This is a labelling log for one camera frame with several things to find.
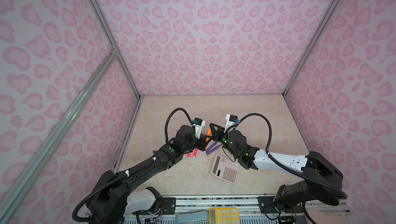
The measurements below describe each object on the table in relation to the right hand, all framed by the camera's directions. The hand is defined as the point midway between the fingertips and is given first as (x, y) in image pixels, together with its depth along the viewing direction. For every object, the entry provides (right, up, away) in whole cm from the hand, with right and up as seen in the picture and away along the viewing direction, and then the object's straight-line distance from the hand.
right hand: (208, 124), depth 77 cm
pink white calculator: (+9, -25, +7) cm, 27 cm away
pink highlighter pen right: (-8, -18, +13) cm, 24 cm away
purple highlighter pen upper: (+2, -15, +16) cm, 22 cm away
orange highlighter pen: (0, -4, 0) cm, 4 cm away
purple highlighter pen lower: (+3, -17, +15) cm, 23 cm away
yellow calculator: (+7, -40, -7) cm, 41 cm away
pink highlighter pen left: (-11, -19, +13) cm, 26 cm away
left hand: (+2, -5, +1) cm, 6 cm away
